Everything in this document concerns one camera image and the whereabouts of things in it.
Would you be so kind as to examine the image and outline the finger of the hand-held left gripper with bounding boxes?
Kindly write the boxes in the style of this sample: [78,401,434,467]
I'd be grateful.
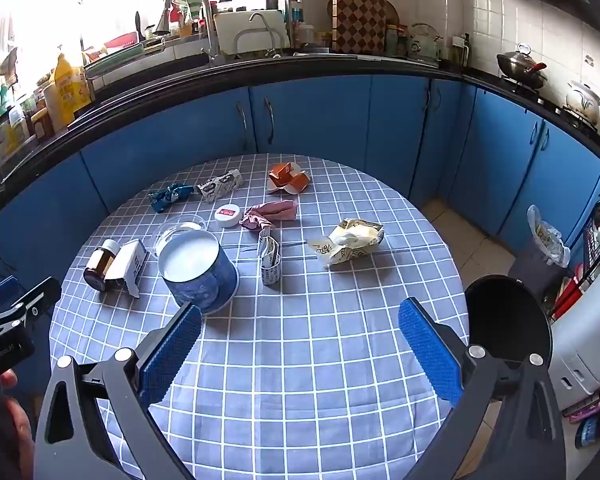
[0,276,22,312]
[0,277,62,335]

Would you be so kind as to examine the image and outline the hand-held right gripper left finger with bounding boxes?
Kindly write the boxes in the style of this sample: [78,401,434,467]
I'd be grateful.
[34,304,203,480]

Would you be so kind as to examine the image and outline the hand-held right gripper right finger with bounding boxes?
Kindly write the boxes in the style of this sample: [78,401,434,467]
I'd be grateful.
[398,297,567,480]

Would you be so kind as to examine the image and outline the brown glass bottle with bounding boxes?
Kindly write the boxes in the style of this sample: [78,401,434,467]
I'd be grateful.
[83,239,122,293]

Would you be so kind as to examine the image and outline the blue round tin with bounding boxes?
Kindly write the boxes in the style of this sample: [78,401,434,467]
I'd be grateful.
[158,232,240,316]

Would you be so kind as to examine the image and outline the black trash bin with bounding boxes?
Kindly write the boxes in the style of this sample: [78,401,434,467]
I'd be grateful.
[464,275,553,367]

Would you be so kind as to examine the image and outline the small white cardboard box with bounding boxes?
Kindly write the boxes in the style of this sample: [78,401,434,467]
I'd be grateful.
[104,240,148,299]

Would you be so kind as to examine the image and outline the clear plastic lid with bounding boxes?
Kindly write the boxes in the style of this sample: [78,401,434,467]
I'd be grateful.
[151,213,208,261]

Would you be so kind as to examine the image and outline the printed paper strip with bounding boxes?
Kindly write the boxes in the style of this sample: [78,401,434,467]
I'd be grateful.
[257,230,282,286]

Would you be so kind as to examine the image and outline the cream snack bag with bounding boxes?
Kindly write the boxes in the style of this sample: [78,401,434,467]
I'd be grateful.
[307,218,385,267]

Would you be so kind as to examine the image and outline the white red-labelled jar lid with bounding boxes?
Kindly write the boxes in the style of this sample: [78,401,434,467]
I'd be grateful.
[215,204,243,229]

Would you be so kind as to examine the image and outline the teal wrapper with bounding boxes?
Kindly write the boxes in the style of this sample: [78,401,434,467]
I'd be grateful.
[148,182,195,212]

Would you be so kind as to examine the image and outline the silver blister pack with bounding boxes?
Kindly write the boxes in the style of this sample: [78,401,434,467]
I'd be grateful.
[196,170,243,204]

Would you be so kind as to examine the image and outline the pink wrapper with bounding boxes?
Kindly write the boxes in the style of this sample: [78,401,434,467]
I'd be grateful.
[241,199,299,232]

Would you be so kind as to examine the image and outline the orange carton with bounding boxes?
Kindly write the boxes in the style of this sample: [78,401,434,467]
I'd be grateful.
[266,161,312,196]

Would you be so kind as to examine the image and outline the person's left hand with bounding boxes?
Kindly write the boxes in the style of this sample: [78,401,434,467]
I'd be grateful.
[0,367,35,476]

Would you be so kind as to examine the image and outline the round table checked blue cloth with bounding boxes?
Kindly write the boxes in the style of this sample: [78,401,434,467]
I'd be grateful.
[49,154,470,480]

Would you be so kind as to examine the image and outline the grey waste bin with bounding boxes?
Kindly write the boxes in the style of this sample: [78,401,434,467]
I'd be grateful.
[509,247,571,308]

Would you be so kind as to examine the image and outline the red plastic container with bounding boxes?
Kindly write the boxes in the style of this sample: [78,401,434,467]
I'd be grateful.
[552,277,581,318]

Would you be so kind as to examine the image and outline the white plastic appliance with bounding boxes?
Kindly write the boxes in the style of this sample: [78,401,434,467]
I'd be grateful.
[547,245,600,397]

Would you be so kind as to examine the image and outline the clear plastic bin liner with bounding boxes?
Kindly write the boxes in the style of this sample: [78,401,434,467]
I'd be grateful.
[526,204,572,268]

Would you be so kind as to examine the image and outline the pink packet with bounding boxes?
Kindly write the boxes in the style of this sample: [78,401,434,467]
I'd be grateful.
[562,395,600,423]

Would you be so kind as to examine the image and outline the yellow plastic bottle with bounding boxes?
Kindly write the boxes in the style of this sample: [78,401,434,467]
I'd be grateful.
[55,52,92,126]

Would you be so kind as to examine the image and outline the blue kitchen cabinet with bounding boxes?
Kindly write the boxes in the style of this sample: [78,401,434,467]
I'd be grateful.
[0,72,600,321]

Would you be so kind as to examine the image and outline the red plastic tray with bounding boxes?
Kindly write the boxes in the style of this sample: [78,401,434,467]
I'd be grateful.
[102,32,138,53]

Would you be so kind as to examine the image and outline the black gas stove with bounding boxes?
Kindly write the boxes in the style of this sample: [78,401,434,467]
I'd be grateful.
[500,80,600,133]

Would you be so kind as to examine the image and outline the steel pot with lid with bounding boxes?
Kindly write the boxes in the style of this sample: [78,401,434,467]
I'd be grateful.
[565,79,600,123]

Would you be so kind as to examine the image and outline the steel wok with lid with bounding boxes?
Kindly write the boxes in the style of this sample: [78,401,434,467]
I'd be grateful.
[496,43,548,91]

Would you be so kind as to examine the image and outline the pale green kettle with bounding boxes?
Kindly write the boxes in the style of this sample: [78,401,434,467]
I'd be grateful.
[409,22,443,61]

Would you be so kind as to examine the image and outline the tall chrome faucet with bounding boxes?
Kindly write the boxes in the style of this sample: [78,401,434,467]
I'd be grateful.
[154,0,221,61]

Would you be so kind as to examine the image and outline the white dish rack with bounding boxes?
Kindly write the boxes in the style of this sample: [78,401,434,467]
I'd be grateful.
[213,10,291,56]

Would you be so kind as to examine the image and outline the small chrome faucet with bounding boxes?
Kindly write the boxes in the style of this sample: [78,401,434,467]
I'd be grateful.
[249,12,277,58]

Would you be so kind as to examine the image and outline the green striped cloth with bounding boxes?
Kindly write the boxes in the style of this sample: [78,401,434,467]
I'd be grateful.
[172,0,206,23]

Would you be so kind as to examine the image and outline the chequered wooden cutting board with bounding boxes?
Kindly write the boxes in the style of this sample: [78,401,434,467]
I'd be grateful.
[331,0,387,54]

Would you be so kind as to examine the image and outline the black wire rack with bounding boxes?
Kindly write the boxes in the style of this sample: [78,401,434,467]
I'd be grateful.
[545,195,600,321]

